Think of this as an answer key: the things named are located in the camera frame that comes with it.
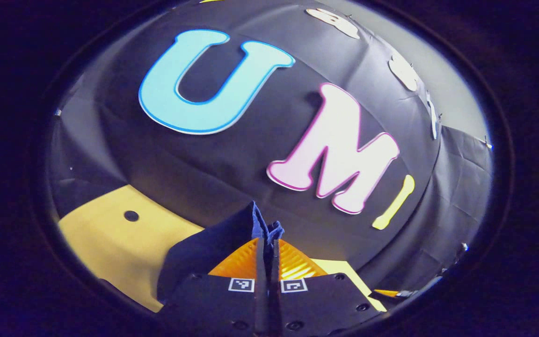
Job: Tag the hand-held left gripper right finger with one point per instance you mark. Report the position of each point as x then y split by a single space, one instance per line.
275 299

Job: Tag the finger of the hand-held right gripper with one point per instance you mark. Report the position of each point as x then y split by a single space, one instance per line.
386 293

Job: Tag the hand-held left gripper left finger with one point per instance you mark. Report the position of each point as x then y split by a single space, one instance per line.
261 299

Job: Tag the blue denim jeans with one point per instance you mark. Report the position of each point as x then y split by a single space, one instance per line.
213 243

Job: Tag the black backdrop cloth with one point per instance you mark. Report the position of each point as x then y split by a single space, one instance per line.
232 178

